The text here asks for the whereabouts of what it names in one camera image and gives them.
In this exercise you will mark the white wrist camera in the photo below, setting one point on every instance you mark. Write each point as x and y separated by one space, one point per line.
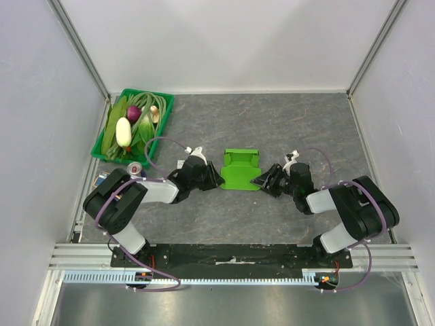
197 152
290 159

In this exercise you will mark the red blue drink can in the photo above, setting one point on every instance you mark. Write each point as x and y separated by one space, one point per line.
135 169

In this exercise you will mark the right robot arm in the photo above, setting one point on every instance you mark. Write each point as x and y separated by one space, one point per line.
364 210

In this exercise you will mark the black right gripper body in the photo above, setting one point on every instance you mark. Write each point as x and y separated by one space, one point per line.
274 181

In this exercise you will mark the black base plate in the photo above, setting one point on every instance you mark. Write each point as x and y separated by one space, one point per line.
238 259

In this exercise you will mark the purple onion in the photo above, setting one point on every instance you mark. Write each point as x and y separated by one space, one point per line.
133 113

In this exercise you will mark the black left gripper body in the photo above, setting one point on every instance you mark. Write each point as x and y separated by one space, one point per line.
206 180

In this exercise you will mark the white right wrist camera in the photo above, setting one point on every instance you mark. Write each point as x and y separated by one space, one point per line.
290 159

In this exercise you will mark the green bok choy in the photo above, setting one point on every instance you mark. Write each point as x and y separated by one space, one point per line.
145 131

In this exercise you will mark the white eggplant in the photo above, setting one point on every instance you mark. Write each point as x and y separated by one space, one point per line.
123 132

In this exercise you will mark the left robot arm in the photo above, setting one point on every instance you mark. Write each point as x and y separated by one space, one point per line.
113 203

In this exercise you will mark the green long beans bundle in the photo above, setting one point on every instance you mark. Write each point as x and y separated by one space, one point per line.
144 100

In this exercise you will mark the large green leaf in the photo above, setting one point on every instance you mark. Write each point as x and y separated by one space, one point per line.
117 111

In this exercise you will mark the slotted cable duct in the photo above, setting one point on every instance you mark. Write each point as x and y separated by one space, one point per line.
301 277

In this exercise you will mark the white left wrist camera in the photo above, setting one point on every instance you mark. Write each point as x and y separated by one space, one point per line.
197 152

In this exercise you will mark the beige mushroom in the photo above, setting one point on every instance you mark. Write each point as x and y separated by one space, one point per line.
154 114

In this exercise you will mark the green plastic tray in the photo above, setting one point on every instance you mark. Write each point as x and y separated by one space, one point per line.
150 149

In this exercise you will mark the green paper box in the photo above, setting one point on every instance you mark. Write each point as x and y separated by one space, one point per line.
240 167

